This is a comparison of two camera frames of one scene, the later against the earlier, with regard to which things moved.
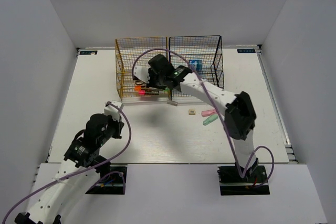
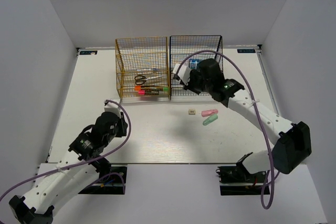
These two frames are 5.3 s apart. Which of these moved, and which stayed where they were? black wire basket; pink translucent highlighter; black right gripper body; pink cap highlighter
Moved: black right gripper body
Stayed: pink cap highlighter; pink translucent highlighter; black wire basket
